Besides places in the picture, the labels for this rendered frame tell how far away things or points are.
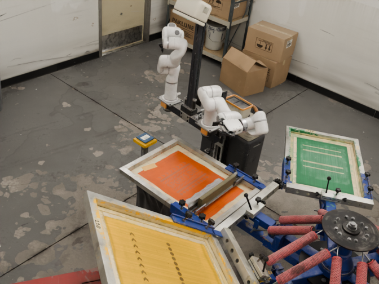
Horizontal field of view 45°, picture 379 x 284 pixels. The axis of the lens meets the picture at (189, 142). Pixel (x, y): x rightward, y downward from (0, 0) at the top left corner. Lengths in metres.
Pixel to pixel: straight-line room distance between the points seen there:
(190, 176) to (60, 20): 3.71
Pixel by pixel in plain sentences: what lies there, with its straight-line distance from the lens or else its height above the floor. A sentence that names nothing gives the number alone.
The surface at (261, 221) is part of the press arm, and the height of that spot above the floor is 1.04.
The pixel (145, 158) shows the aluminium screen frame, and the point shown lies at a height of 0.99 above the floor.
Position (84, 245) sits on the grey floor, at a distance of 3.94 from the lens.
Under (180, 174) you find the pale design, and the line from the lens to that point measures 3.13.
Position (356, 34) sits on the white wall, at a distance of 6.32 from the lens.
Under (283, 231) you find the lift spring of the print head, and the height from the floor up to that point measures 1.11.
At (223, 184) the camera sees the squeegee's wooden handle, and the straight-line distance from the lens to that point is 2.94.
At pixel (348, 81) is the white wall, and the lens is 6.52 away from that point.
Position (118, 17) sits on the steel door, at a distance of 7.02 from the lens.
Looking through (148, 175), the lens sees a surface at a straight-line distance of 3.10.
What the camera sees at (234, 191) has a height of 0.95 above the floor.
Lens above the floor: 2.92
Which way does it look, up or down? 35 degrees down
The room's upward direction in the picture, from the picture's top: 7 degrees clockwise
